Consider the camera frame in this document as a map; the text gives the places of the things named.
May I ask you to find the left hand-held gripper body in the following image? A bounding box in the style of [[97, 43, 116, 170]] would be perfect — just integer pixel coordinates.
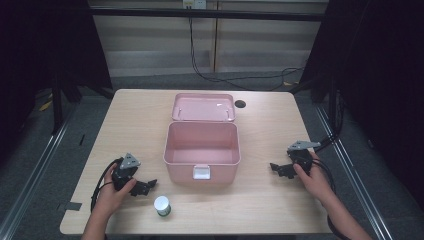
[[111, 152, 142, 192]]

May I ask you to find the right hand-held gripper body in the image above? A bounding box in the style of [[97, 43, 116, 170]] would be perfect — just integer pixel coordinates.
[[286, 140, 322, 175]]

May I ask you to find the small white-lidded jar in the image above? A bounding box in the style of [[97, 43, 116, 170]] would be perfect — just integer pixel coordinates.
[[153, 195, 172, 218]]

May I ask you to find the pink plastic storage box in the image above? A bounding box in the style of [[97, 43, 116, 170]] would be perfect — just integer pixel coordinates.
[[162, 92, 242, 185]]

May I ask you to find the person's left hand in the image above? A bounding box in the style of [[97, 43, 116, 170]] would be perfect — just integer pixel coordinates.
[[94, 163, 138, 219]]

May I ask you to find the person's right hand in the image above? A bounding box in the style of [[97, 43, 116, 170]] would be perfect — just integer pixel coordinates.
[[292, 151, 336, 206]]

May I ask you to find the black metal stand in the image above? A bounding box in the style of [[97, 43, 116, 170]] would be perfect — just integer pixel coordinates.
[[49, 66, 114, 136], [288, 63, 346, 148]]

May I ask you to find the dark curtain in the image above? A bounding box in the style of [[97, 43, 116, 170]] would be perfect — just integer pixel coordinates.
[[301, 0, 424, 209], [0, 0, 114, 161]]

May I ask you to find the black horizontal bar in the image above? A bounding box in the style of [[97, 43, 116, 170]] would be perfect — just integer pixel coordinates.
[[89, 7, 329, 23]]

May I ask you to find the left hand-held gripper cable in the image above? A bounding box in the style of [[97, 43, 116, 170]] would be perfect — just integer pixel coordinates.
[[90, 157, 125, 213]]

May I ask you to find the hand-held gripper cable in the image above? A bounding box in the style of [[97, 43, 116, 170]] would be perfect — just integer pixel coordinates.
[[90, 157, 125, 213], [310, 134, 352, 240]]

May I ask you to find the right hand-held gripper cable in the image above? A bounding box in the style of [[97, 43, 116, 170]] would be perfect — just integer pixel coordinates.
[[310, 134, 352, 240]]

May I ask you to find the black wall cable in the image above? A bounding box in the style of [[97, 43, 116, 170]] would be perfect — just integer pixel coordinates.
[[188, 6, 305, 92]]

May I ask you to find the white wall socket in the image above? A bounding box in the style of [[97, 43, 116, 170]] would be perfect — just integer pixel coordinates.
[[181, 0, 208, 10]]

